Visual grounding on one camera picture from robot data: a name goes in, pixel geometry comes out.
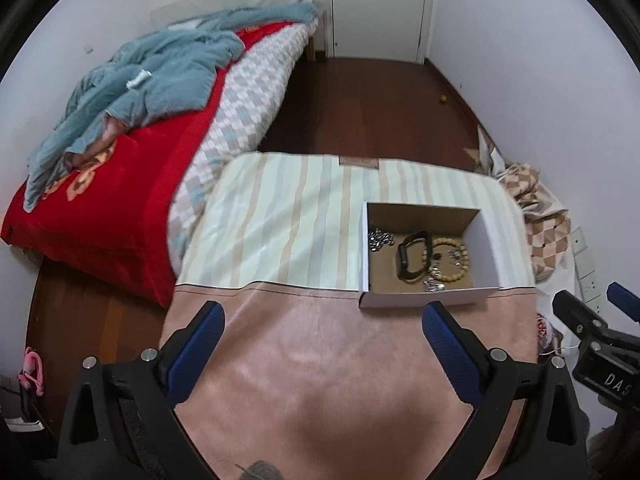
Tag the white cardboard box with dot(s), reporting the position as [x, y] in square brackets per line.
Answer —
[390, 299]

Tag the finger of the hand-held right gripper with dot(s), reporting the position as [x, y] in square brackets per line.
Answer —
[622, 296]
[575, 312]

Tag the beige checkered cloth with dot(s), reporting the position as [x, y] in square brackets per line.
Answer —
[545, 240]

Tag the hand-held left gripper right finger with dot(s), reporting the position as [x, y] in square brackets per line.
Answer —
[450, 355]

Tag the dark bag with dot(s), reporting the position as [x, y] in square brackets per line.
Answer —
[25, 440]

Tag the bed with red blanket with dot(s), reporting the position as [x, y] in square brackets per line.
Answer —
[100, 230]

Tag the black smart band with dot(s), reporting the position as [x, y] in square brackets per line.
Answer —
[402, 260]

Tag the pink plastic object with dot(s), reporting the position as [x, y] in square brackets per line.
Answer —
[31, 367]

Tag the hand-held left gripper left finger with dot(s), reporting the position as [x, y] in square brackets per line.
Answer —
[197, 355]

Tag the white power strip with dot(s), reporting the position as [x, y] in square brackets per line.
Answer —
[582, 260]

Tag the checkered bedsheet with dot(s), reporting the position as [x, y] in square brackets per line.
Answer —
[250, 95]

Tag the wooden bed frame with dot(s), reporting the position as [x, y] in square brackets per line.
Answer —
[311, 50]

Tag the teal quilt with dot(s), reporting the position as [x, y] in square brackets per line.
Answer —
[170, 75]

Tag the checkered beige bag pile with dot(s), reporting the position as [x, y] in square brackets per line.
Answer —
[550, 290]

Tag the white door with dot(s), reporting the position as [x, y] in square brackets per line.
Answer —
[380, 5]

